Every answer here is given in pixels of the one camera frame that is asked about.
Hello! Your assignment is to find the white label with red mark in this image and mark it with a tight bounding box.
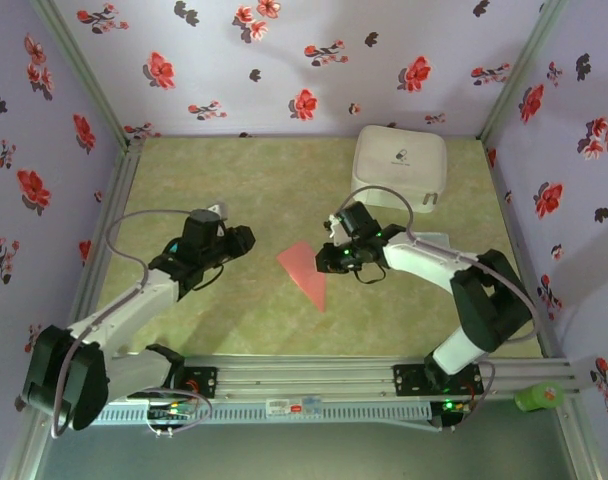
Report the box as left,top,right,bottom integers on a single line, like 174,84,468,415
265,397,323,416

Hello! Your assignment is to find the pink paper sheet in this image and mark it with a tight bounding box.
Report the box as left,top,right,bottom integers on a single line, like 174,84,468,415
276,241,328,313

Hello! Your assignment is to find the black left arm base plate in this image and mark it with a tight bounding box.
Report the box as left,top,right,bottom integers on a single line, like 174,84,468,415
127,366,219,400

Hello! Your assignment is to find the aluminium frame post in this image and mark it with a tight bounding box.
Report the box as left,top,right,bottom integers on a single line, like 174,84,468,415
476,0,570,141
32,0,131,149
556,399,603,480
1,399,45,480

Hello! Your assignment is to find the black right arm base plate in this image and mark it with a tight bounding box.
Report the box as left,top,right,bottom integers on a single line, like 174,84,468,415
392,363,485,399

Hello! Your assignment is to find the grey slotted cable duct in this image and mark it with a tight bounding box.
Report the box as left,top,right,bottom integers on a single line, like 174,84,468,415
98,402,433,427

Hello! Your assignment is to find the grey left arm cable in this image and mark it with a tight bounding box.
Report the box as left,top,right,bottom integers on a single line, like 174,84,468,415
50,209,214,440

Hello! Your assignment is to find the green plastic cup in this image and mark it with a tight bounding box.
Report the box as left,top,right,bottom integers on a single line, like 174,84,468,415
513,381,566,414

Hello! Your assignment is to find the aluminium side rail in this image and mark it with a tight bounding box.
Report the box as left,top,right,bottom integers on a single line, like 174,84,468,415
78,137,145,314
481,139,560,359

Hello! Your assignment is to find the white zippered case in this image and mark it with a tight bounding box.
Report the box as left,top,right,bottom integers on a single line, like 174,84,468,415
350,124,448,215

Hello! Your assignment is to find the clear plastic packet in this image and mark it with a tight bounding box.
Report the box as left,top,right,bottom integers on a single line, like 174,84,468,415
413,230,453,249

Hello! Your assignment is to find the wide aluminium base rail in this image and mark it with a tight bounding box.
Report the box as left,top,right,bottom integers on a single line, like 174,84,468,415
33,355,583,401

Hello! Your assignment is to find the grey right arm cable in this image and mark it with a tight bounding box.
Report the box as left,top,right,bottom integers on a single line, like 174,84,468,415
341,185,541,432

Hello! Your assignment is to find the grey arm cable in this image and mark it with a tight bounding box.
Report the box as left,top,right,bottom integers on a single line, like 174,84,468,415
50,209,214,440
341,185,541,432

